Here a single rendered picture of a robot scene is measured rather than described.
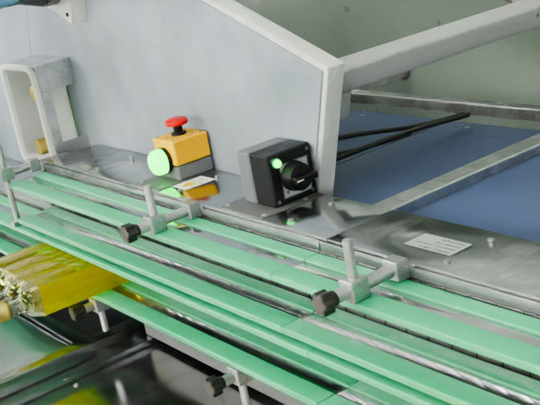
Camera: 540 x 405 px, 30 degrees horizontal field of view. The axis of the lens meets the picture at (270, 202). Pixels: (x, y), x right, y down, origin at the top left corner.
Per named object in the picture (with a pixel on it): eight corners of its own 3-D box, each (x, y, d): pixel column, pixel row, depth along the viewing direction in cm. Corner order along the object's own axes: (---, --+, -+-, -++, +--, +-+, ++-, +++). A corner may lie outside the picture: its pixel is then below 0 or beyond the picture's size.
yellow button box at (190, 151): (195, 164, 179) (159, 176, 175) (186, 123, 177) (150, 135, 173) (216, 168, 173) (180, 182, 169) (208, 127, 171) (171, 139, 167)
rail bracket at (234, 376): (280, 380, 153) (208, 418, 146) (273, 340, 151) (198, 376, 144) (296, 388, 150) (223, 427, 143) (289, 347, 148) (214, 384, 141)
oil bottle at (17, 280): (110, 266, 191) (6, 308, 180) (104, 239, 190) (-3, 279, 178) (124, 272, 187) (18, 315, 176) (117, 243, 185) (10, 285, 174)
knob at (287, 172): (308, 185, 149) (321, 188, 146) (284, 194, 147) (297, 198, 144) (302, 156, 148) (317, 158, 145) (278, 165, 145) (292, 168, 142)
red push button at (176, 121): (163, 138, 173) (159, 119, 172) (183, 132, 175) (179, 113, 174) (175, 141, 169) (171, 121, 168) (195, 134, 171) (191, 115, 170)
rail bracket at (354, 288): (394, 271, 121) (308, 312, 114) (386, 214, 119) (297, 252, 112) (417, 278, 118) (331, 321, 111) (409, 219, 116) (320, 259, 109)
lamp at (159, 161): (161, 170, 174) (147, 176, 172) (156, 145, 172) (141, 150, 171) (175, 173, 170) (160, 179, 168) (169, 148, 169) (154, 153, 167)
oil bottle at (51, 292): (124, 272, 187) (18, 315, 175) (117, 243, 185) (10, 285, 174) (139, 278, 182) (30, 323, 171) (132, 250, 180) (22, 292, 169)
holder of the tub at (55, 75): (65, 173, 229) (34, 183, 225) (36, 55, 221) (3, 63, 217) (100, 182, 216) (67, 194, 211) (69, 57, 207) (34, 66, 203)
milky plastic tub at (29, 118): (58, 151, 227) (22, 162, 223) (34, 54, 221) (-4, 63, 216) (92, 160, 214) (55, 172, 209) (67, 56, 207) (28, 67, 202)
